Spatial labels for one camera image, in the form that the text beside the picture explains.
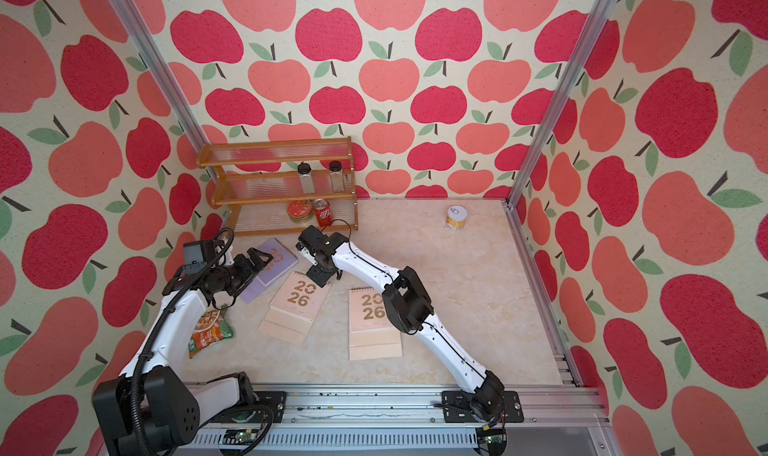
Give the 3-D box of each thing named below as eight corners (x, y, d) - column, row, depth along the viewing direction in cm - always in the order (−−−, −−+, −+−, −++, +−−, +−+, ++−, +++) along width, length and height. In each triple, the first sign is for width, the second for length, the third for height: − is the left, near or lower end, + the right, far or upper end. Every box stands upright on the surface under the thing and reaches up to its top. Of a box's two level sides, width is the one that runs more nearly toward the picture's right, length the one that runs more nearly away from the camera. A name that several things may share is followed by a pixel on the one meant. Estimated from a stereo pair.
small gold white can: (446, 230, 115) (449, 219, 110) (444, 216, 119) (447, 205, 115) (465, 230, 115) (468, 219, 110) (461, 216, 119) (465, 205, 115)
